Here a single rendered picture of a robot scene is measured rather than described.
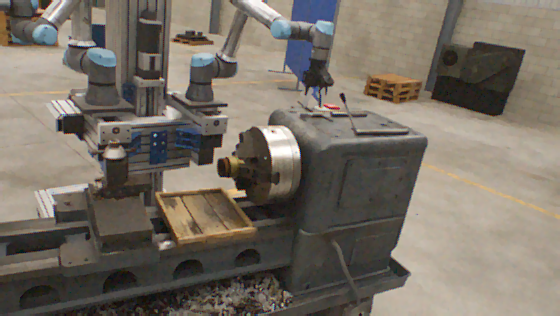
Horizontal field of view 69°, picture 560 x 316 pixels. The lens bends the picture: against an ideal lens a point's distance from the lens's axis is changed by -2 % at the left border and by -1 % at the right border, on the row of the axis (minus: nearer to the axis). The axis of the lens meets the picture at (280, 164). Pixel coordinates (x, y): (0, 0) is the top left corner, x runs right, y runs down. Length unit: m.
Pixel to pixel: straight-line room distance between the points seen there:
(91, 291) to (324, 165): 0.91
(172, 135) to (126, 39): 0.51
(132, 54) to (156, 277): 1.13
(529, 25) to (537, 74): 1.14
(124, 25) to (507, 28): 10.22
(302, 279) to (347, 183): 0.46
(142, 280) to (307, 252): 0.65
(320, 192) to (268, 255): 0.34
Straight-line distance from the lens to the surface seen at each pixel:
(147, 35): 2.12
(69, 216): 1.66
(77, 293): 1.54
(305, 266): 1.78
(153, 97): 2.21
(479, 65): 10.15
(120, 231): 1.39
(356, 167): 1.65
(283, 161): 1.53
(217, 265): 1.62
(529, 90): 11.38
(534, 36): 11.39
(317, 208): 1.61
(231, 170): 1.56
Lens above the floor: 1.71
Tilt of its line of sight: 22 degrees down
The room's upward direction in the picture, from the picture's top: 9 degrees clockwise
